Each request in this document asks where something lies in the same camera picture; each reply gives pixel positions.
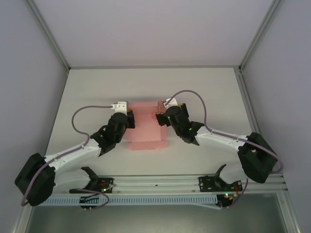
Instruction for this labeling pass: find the pink paper box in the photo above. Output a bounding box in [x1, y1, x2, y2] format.
[125, 100, 171, 152]

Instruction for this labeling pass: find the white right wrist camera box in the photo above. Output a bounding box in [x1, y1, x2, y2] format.
[162, 97, 179, 110]

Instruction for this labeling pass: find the grey metal panel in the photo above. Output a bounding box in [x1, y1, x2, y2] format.
[25, 205, 289, 233]

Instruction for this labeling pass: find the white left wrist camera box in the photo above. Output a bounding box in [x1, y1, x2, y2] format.
[110, 100, 129, 114]

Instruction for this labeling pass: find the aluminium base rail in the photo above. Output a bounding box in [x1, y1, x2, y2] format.
[23, 172, 289, 195]

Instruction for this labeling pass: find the aluminium side rail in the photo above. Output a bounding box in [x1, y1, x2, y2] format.
[234, 69, 275, 174]

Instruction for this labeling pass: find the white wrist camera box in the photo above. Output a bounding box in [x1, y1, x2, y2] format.
[162, 97, 179, 110]
[110, 100, 129, 114]

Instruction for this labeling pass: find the aluminium frame post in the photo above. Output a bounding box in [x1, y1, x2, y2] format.
[24, 0, 71, 71]
[239, 0, 284, 73]

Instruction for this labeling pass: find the white slotted cable duct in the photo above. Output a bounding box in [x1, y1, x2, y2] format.
[32, 194, 219, 206]

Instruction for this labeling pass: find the black controller board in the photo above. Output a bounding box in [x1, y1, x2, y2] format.
[217, 193, 236, 211]
[79, 195, 101, 212]

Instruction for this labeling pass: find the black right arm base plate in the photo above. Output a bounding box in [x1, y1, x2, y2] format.
[198, 174, 243, 193]

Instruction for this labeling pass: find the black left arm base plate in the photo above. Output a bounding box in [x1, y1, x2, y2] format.
[69, 177, 115, 194]

